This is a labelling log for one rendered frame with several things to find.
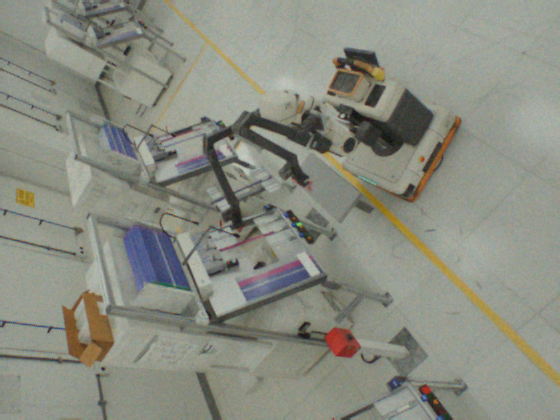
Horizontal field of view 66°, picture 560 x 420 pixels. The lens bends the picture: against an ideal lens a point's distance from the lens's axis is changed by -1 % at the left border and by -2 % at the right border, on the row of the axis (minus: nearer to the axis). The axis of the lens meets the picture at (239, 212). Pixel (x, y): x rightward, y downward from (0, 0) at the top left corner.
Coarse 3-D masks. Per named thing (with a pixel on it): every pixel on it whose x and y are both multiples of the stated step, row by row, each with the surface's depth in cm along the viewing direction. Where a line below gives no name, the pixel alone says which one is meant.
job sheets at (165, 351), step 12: (156, 336) 235; (144, 348) 238; (156, 348) 242; (168, 348) 246; (180, 348) 250; (192, 348) 255; (204, 348) 260; (216, 348) 265; (144, 360) 245; (156, 360) 249; (168, 360) 253; (180, 360) 259
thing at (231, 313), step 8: (312, 280) 261; (320, 280) 264; (288, 288) 258; (296, 288) 259; (304, 288) 263; (264, 296) 255; (272, 296) 255; (280, 296) 258; (248, 304) 252; (256, 304) 254; (264, 304) 257; (224, 312) 249; (232, 312) 249; (240, 312) 252; (224, 320) 251
